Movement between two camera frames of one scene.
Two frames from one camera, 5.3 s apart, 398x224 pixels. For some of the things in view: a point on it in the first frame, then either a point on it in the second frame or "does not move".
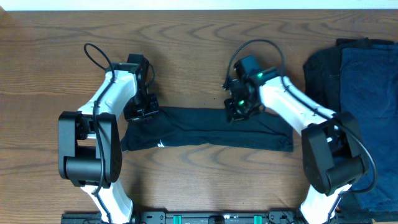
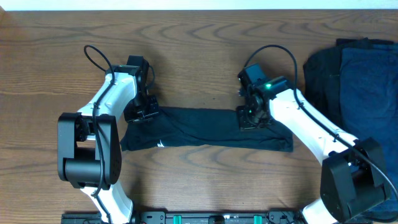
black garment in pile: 321,70 does not move
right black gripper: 232,116 to 244,122
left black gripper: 154,109 does not move
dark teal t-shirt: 206,127 does not move
